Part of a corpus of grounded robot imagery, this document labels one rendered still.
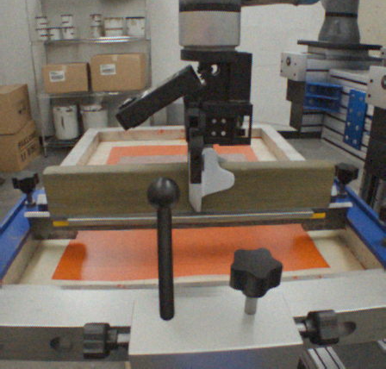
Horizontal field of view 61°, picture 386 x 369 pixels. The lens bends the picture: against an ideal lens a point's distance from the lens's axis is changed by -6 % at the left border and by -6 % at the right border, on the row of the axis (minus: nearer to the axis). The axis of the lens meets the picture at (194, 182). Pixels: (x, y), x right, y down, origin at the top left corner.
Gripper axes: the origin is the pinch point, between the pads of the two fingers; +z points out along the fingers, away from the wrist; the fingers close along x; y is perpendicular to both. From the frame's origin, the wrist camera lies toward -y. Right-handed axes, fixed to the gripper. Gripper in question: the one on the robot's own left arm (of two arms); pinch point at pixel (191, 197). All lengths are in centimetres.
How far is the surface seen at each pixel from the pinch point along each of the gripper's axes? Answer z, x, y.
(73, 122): 71, 337, -112
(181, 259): 10.1, -0.8, -1.7
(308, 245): 10.0, 1.1, 19.3
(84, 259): 10.2, -0.4, -16.7
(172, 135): 9, 61, -2
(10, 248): 5.6, -4.0, -26.0
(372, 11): -55, 378, 242
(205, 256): 10.1, -0.4, 2.1
